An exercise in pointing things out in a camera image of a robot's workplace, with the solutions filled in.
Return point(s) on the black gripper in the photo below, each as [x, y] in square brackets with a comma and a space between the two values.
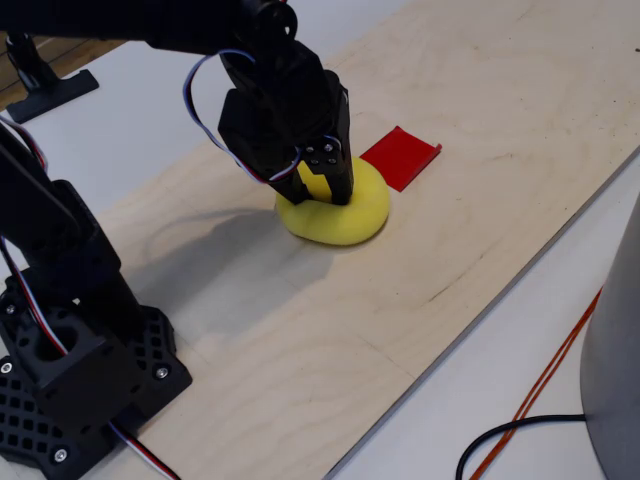
[324, 156]

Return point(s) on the yellow round foam disc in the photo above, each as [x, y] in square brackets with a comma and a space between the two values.
[350, 220]

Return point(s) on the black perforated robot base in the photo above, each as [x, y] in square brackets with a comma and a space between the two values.
[155, 345]

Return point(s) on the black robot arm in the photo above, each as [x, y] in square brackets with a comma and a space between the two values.
[50, 225]

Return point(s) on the red square sheet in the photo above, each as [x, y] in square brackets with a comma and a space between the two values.
[400, 155]

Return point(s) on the light plywood board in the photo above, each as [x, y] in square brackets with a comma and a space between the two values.
[450, 250]

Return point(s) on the black stand with flat foot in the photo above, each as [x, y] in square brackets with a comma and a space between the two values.
[55, 92]

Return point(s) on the grey round lamp shade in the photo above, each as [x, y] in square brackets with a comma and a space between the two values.
[615, 375]

